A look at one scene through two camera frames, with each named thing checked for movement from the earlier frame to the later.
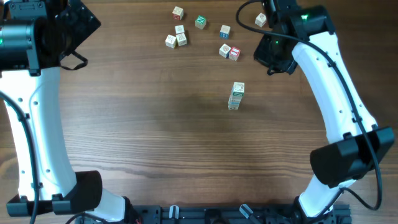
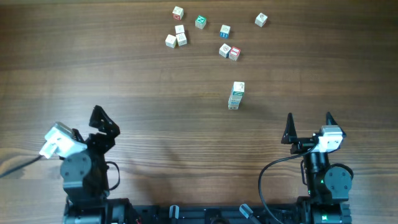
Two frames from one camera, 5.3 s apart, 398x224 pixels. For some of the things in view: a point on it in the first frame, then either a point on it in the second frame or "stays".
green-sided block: [238, 89] stays
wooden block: [234, 102] stays
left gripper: [84, 20] to [107, 126]
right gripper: [260, 56] to [290, 137]
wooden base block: [233, 107] stays
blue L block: [234, 99] stays
